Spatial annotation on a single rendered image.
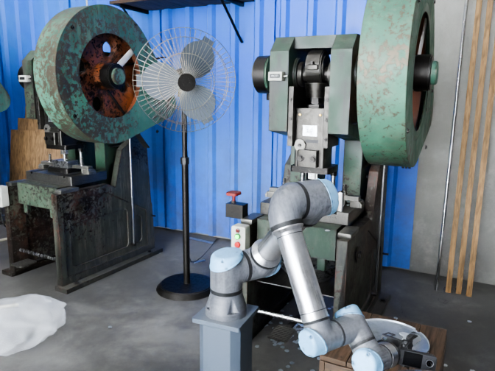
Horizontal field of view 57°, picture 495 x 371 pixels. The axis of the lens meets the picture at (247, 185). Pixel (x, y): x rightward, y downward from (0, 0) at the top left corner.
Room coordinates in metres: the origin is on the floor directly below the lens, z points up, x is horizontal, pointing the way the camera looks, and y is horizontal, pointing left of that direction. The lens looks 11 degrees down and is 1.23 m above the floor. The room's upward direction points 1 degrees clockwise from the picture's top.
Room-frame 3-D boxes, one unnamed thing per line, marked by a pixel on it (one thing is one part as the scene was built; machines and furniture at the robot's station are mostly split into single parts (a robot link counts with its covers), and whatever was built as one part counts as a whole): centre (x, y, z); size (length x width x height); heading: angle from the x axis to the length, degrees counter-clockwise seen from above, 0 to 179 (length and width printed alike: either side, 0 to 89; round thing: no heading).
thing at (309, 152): (2.22, -0.31, 1.04); 0.17 x 0.15 x 0.30; 153
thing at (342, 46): (2.38, -0.40, 0.83); 0.79 x 0.43 x 1.34; 153
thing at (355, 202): (2.18, -0.48, 0.76); 0.17 x 0.06 x 0.10; 63
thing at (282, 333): (2.14, -0.27, 0.14); 0.59 x 0.10 x 0.05; 153
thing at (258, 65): (2.39, -0.12, 1.31); 0.22 x 0.12 x 0.22; 153
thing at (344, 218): (2.26, -0.33, 0.68); 0.45 x 0.30 x 0.06; 63
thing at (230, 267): (1.56, 0.07, 0.62); 0.13 x 0.12 x 0.14; 123
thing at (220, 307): (1.55, 0.07, 0.50); 0.15 x 0.15 x 0.10
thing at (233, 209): (2.19, 0.05, 0.62); 0.10 x 0.06 x 0.20; 63
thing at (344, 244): (2.26, -0.63, 0.45); 0.92 x 0.12 x 0.90; 153
